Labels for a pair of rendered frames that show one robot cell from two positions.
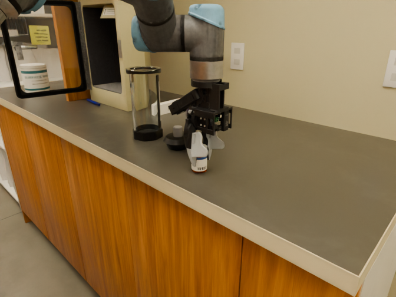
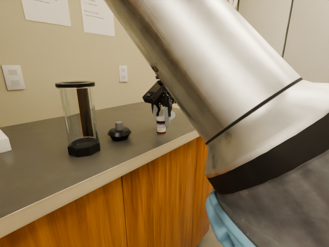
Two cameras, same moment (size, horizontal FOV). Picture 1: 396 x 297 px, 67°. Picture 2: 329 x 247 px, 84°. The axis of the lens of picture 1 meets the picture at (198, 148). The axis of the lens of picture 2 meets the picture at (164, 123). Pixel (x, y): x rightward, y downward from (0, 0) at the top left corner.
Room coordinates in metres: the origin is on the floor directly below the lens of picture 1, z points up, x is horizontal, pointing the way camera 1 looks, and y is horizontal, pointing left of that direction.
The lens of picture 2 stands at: (0.71, 0.74, 1.21)
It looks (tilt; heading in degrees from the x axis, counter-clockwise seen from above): 17 degrees down; 269
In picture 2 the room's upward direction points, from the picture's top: straight up
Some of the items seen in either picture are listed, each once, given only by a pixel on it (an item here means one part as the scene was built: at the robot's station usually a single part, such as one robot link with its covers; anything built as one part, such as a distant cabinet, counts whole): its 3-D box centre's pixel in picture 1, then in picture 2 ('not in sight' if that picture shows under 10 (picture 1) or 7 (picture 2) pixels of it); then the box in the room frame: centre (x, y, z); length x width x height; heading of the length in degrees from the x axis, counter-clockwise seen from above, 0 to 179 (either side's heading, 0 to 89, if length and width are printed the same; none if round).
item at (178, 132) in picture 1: (178, 136); (119, 130); (0.87, 0.06, 0.97); 0.09 x 0.09 x 0.07
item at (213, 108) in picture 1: (208, 106); (165, 90); (0.69, -0.02, 1.12); 0.09 x 0.08 x 0.12; 49
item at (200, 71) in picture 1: (207, 70); not in sight; (0.69, -0.02, 1.20); 0.08 x 0.08 x 0.05
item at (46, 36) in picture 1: (46, 49); not in sight; (1.39, 0.67, 1.19); 0.30 x 0.01 x 0.40; 127
